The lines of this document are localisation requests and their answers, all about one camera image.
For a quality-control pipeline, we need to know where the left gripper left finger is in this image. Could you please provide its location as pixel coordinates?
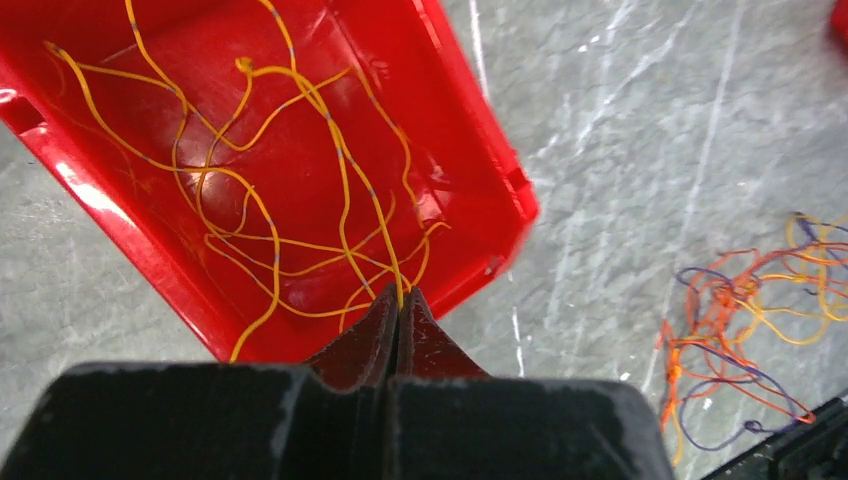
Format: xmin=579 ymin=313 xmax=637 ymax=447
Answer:
xmin=1 ymin=288 xmax=399 ymax=479

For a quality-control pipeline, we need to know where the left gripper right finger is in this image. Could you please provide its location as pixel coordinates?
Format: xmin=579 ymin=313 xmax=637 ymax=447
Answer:
xmin=384 ymin=289 xmax=673 ymax=479

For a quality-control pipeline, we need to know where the yellow cable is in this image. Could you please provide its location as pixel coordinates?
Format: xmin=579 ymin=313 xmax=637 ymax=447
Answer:
xmin=42 ymin=0 xmax=452 ymax=364

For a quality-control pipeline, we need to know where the orange cable bundle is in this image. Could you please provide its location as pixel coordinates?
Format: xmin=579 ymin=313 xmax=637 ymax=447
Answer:
xmin=659 ymin=211 xmax=848 ymax=468

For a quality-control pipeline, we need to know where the left red plastic bin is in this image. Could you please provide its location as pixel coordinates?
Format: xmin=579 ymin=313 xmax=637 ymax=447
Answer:
xmin=1 ymin=1 xmax=539 ymax=362

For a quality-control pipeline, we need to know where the red plastic bin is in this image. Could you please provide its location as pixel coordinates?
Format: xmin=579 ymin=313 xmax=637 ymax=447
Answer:
xmin=830 ymin=0 xmax=848 ymax=44
xmin=1 ymin=1 xmax=539 ymax=362

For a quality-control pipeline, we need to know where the right red plastic bin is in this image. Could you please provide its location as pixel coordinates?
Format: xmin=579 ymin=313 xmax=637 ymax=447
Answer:
xmin=830 ymin=0 xmax=848 ymax=44

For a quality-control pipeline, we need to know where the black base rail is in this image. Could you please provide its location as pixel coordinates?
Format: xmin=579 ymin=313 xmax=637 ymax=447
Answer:
xmin=706 ymin=394 xmax=847 ymax=480

